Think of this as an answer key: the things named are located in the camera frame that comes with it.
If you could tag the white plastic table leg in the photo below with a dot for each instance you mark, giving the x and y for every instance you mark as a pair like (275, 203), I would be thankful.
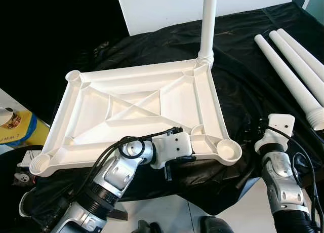
(208, 20)
(301, 71)
(287, 78)
(307, 55)

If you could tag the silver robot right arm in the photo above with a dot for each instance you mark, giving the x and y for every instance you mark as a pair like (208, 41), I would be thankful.
(283, 187)

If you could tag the grey robot left leg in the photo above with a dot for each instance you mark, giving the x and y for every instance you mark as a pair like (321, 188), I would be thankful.
(147, 228)

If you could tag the grey robot leg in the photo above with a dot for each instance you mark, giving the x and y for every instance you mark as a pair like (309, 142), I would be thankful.
(147, 228)
(215, 227)

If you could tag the brown wooden table beam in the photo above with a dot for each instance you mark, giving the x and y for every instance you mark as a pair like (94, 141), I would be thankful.
(119, 214)

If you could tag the grey robot right leg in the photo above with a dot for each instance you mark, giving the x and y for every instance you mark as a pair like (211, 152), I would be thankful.
(215, 227)

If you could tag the black plastic table cover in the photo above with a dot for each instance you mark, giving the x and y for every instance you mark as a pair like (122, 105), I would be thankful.
(243, 50)

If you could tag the yellow and blue box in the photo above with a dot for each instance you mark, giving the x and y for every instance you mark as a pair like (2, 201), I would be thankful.
(33, 131)

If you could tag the small white box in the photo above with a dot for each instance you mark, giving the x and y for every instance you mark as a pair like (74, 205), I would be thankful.
(26, 159)

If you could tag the black equipment bag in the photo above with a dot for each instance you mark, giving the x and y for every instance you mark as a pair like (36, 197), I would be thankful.
(7, 192)

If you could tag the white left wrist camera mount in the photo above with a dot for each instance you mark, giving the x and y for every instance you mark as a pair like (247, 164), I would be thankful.
(174, 147)

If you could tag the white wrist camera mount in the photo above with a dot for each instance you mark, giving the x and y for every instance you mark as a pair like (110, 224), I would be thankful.
(174, 147)
(281, 125)

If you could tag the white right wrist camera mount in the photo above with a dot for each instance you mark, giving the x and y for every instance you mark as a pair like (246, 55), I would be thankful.
(281, 125)

